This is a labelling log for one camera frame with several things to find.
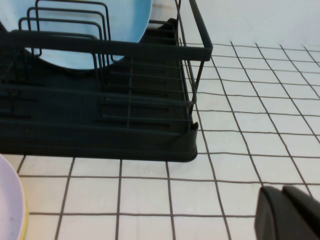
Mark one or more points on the yellow plate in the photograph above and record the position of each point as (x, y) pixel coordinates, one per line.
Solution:
(25, 220)

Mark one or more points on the white black-grid tablecloth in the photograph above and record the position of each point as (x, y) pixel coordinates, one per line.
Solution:
(225, 150)

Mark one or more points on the pink plate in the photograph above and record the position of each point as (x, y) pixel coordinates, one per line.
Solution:
(10, 200)

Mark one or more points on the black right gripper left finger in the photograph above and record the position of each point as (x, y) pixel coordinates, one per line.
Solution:
(268, 220)

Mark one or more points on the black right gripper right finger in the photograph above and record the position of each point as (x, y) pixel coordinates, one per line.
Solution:
(302, 217)

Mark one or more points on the light blue plate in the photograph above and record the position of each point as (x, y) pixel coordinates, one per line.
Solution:
(75, 32)

